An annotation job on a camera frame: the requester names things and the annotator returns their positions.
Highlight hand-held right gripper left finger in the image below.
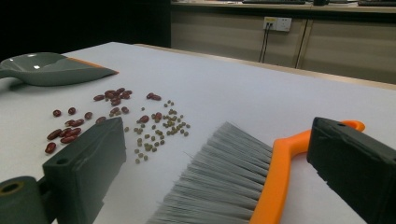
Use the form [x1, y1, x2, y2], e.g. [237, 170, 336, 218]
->
[42, 117, 127, 224]

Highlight orange brush with grey bristles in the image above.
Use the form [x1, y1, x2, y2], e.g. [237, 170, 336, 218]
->
[146, 119, 366, 224]

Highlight beige office desk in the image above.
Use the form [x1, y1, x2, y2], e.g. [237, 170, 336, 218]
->
[170, 0, 396, 85]

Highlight small green beans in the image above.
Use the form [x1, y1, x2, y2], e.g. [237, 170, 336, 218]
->
[108, 100, 191, 165]

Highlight black power cable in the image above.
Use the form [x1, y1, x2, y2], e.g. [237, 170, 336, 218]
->
[258, 22, 269, 63]
[262, 22, 271, 63]

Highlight red kidney beans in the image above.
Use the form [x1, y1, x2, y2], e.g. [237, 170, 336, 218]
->
[44, 87, 163, 155]

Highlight grey dustpan with orange lip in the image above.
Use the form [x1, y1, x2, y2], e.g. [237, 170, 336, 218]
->
[0, 51, 120, 88]

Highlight white wall socket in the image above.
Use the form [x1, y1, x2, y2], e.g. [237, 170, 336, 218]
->
[262, 16, 292, 33]

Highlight black keyboard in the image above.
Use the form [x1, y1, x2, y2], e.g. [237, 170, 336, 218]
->
[358, 0, 396, 7]

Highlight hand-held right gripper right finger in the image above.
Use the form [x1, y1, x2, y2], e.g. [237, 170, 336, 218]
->
[306, 117, 396, 224]

